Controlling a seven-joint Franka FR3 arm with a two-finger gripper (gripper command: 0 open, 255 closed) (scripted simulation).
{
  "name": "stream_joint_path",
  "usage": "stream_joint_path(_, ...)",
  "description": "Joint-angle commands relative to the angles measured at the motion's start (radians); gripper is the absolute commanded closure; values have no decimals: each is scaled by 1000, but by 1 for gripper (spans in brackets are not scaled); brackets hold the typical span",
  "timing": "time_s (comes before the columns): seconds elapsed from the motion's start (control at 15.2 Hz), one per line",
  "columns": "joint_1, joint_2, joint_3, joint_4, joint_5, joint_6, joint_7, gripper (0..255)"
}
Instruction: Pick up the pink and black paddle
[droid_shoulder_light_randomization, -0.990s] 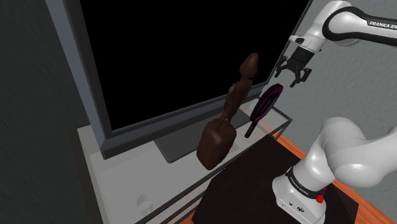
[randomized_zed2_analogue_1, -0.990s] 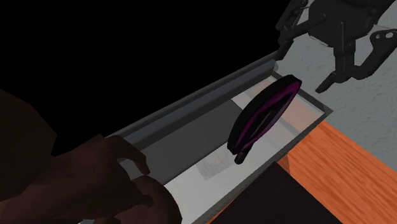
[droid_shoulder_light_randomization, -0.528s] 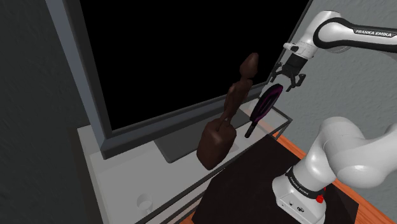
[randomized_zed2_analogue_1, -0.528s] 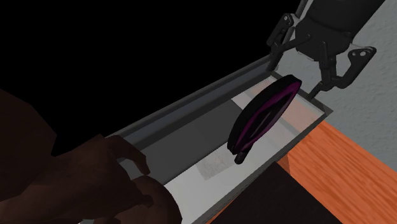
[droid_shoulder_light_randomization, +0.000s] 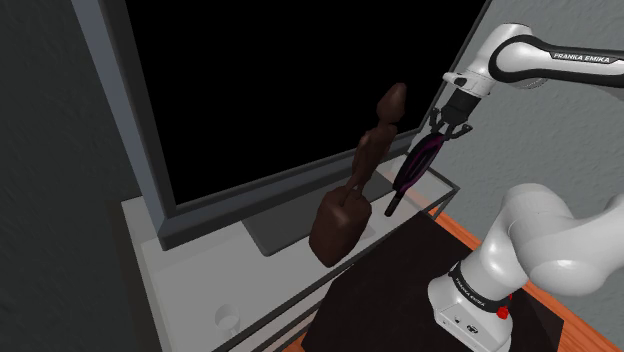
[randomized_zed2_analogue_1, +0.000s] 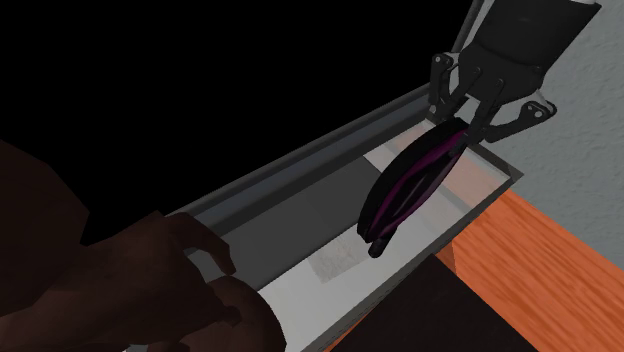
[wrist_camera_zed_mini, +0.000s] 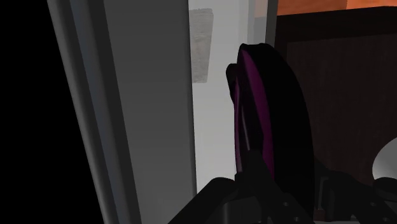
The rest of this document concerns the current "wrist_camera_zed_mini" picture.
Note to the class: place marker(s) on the white round object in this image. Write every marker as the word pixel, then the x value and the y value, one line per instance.
pixel 386 161

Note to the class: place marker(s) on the dark brown wooden cabinet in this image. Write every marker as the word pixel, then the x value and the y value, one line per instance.
pixel 347 86

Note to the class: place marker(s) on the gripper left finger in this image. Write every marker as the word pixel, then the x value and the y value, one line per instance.
pixel 217 194

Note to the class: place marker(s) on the black and purple curved object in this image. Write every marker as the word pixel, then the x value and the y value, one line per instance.
pixel 279 108

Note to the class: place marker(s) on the grey wall picture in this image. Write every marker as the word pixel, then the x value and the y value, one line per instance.
pixel 201 46

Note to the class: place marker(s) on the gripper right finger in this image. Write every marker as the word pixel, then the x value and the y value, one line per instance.
pixel 347 192

